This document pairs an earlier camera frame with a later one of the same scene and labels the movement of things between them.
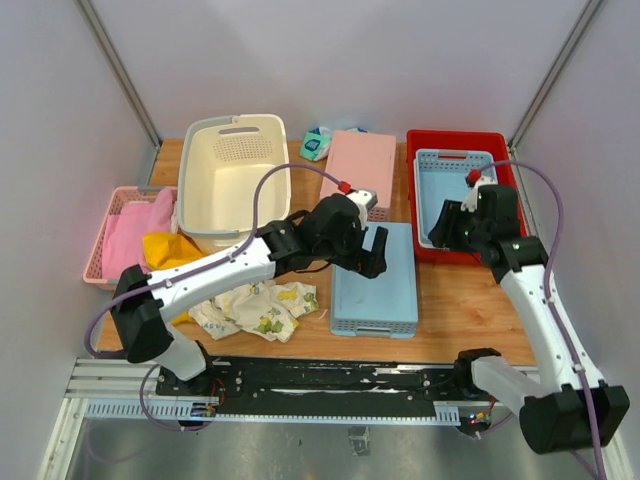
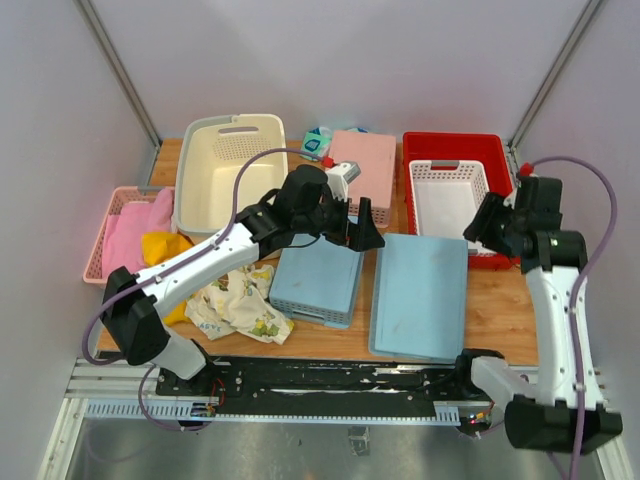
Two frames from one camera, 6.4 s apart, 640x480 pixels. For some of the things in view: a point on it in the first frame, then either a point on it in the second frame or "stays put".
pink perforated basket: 363,161 stays put
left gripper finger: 373,264 -> 365,234
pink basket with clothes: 139,228 stays put
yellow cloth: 164,250 stays put
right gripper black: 443,234 -> 480,227
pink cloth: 123,246 stays put
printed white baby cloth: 268,310 stays put
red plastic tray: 458,140 stays put
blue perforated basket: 381,306 -> 317,280
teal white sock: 317,143 stays put
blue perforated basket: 442,176 -> 418,302
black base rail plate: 325,385 stays put
